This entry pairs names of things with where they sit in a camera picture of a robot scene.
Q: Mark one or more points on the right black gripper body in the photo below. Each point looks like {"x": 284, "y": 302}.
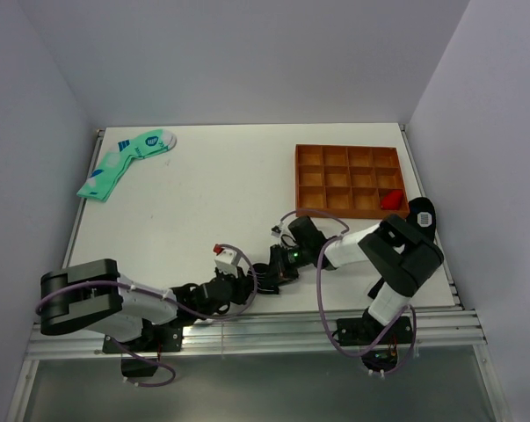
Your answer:
{"x": 288, "y": 260}

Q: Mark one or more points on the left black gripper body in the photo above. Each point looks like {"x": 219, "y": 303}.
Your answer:
{"x": 238, "y": 295}

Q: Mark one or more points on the black white striped sock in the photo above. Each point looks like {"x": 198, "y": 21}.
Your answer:
{"x": 268, "y": 279}

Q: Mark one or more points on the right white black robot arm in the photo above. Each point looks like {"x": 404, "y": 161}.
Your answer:
{"x": 402, "y": 250}

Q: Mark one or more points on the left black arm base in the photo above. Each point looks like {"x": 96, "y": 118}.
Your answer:
{"x": 141, "y": 361}

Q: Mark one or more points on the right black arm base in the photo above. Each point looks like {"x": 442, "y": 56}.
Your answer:
{"x": 358, "y": 331}

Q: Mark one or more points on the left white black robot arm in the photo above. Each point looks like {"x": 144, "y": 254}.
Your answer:
{"x": 96, "y": 296}

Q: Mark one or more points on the orange compartment tray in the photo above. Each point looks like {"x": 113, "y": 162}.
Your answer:
{"x": 347, "y": 181}

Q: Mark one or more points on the rolled red sock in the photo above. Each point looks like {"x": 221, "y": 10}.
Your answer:
{"x": 392, "y": 200}

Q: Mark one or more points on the dark blue sock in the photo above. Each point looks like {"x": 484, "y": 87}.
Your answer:
{"x": 422, "y": 216}

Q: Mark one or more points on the green blue patterned sock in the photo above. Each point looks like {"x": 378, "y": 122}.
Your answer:
{"x": 115, "y": 162}

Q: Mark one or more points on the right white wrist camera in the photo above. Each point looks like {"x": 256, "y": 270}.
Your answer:
{"x": 278, "y": 230}

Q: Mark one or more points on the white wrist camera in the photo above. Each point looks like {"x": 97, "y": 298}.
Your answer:
{"x": 226, "y": 261}
{"x": 278, "y": 230}

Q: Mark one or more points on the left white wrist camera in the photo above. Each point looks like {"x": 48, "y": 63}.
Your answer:
{"x": 226, "y": 261}

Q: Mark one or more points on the aluminium front rail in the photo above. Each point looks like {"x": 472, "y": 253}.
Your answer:
{"x": 282, "y": 333}

